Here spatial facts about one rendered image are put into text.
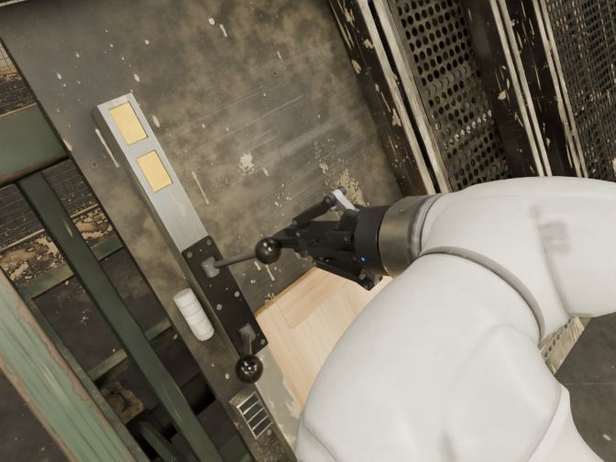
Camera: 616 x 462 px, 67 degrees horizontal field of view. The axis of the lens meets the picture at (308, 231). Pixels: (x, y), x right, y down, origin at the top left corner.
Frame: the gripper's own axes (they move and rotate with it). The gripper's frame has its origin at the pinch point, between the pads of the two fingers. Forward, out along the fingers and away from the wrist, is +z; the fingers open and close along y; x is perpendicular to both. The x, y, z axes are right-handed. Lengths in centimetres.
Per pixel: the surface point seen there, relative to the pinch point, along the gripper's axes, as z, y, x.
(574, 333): 10, -78, -78
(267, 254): -0.1, 0.2, 4.5
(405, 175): 12.2, -7.5, -37.7
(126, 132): 11.5, 21.5, 9.2
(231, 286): 10.4, -4.5, 7.0
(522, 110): 8, -10, -79
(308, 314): 13.6, -18.4, -4.2
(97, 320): 203, -48, 7
